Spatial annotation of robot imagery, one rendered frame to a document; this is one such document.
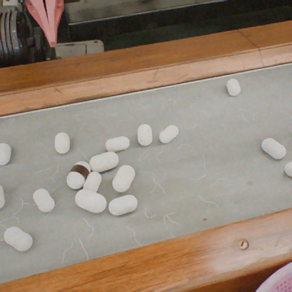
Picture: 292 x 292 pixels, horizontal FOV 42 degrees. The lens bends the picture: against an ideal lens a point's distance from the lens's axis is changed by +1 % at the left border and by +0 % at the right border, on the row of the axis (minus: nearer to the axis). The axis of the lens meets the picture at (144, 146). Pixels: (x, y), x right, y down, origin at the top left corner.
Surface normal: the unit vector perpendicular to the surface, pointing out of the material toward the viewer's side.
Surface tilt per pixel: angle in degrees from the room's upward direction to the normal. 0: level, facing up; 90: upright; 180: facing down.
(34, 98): 45
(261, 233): 0
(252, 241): 0
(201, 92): 0
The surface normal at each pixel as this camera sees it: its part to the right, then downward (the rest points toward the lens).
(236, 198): -0.04, -0.76
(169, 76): 0.15, -0.11
